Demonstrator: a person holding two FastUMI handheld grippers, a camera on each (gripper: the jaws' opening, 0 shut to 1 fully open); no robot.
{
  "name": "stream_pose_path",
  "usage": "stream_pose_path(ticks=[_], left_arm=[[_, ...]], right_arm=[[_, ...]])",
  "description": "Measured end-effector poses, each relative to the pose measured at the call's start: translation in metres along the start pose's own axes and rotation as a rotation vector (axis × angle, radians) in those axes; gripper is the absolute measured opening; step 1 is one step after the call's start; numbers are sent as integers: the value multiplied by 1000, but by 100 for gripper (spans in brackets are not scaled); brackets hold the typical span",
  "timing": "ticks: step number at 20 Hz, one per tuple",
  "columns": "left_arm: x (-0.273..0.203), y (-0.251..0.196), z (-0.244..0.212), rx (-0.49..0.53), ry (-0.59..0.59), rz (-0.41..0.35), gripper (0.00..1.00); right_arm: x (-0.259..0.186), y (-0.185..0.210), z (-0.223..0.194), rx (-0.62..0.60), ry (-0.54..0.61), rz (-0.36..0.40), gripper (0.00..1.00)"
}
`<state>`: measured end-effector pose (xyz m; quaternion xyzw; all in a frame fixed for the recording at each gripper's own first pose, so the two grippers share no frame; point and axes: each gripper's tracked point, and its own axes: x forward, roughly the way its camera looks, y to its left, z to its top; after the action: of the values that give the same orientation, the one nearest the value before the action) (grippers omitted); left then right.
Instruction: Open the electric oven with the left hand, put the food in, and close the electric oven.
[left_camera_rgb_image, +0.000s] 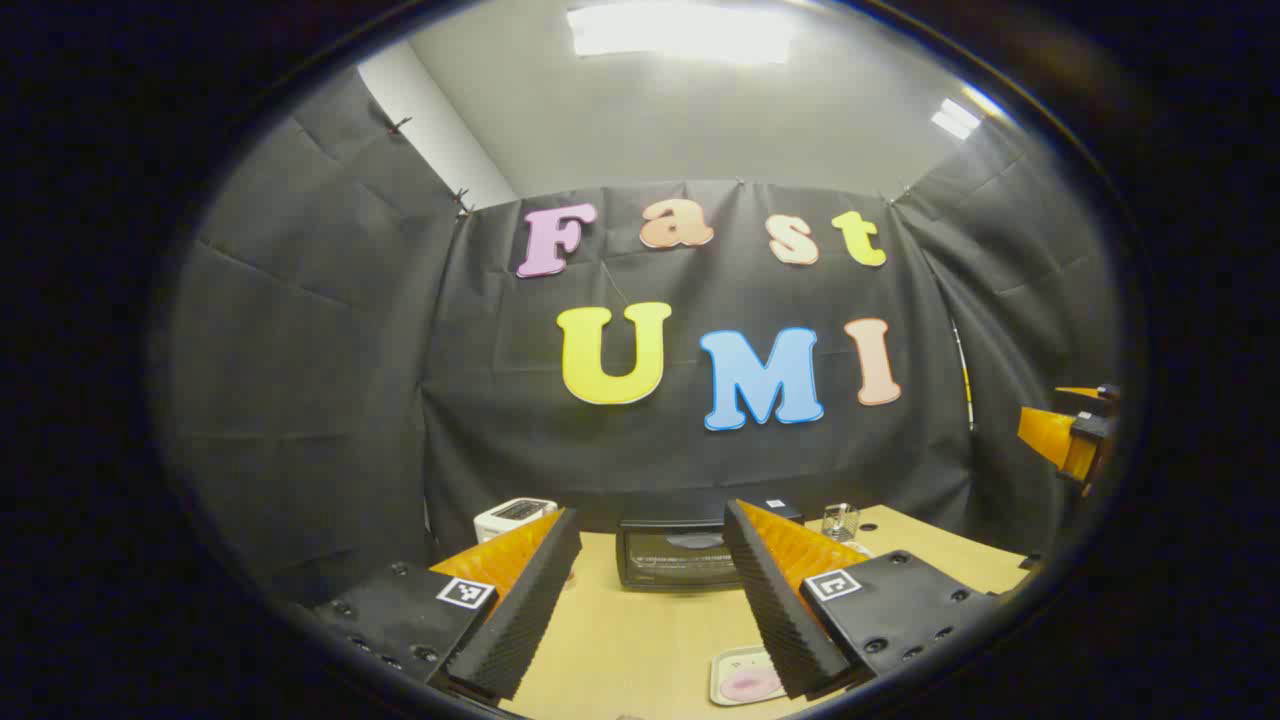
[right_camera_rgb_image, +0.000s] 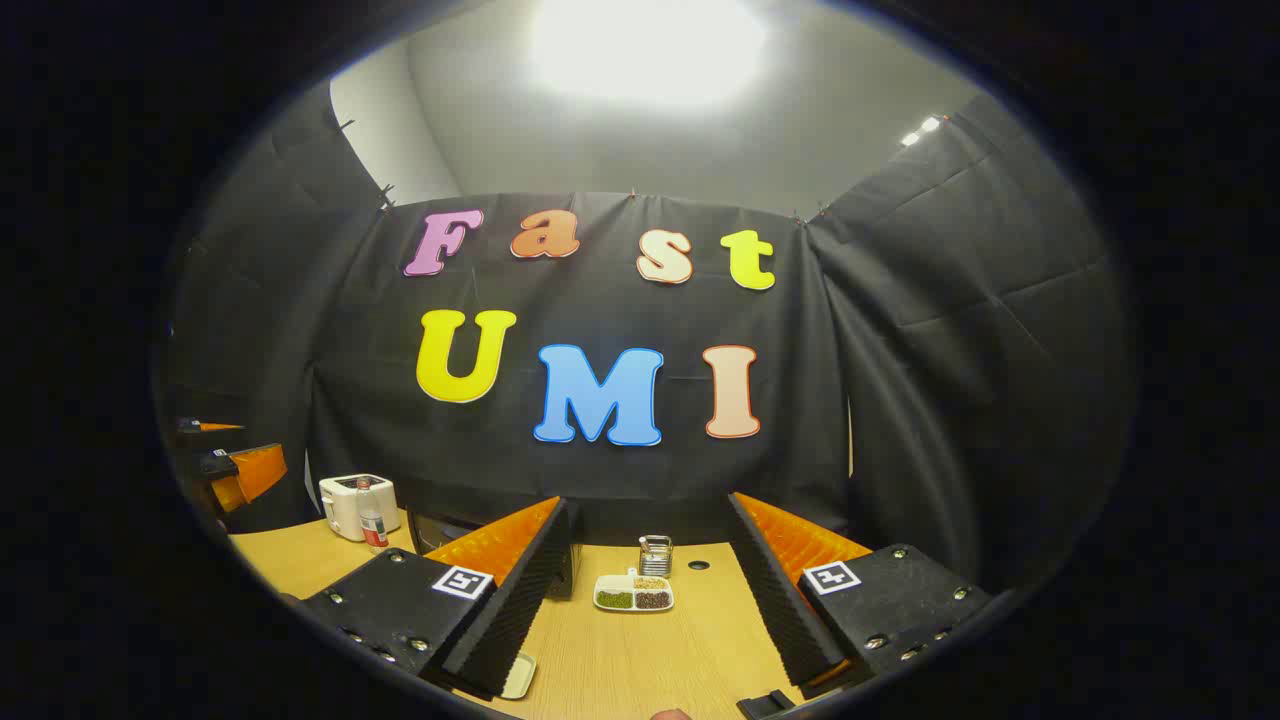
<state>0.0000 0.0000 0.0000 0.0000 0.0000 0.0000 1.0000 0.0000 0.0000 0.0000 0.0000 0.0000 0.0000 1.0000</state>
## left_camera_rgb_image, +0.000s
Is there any small ceiling light panel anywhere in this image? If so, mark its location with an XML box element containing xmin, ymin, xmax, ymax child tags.
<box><xmin>930</xmin><ymin>97</ymin><xmax>983</xmax><ymax>141</ymax></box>

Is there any white toaster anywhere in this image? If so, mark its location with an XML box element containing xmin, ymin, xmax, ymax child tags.
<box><xmin>473</xmin><ymin>497</ymin><xmax>559</xmax><ymax>544</ymax></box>

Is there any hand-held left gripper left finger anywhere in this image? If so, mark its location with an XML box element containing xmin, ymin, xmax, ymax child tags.
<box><xmin>312</xmin><ymin>507</ymin><xmax>583</xmax><ymax>701</ymax></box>

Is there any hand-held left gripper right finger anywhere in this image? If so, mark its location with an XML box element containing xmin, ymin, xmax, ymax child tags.
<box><xmin>722</xmin><ymin>499</ymin><xmax>1001</xmax><ymax>701</ymax></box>

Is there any pink ham slice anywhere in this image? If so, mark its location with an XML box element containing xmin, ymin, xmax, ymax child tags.
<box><xmin>720</xmin><ymin>668</ymin><xmax>786</xmax><ymax>703</ymax></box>

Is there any black electric oven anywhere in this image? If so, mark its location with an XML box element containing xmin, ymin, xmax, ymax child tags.
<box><xmin>615</xmin><ymin>497</ymin><xmax>806</xmax><ymax>593</ymax></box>

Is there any cream rectangular plate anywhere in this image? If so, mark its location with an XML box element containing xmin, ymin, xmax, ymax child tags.
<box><xmin>709</xmin><ymin>645</ymin><xmax>791</xmax><ymax>707</ymax></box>

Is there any large ceiling light panel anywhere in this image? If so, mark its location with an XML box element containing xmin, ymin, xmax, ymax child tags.
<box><xmin>567</xmin><ymin>0</ymin><xmax>796</xmax><ymax>63</ymax></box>

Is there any black backdrop cloth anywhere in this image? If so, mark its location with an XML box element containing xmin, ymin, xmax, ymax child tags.
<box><xmin>165</xmin><ymin>65</ymin><xmax>1121</xmax><ymax>601</ymax></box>

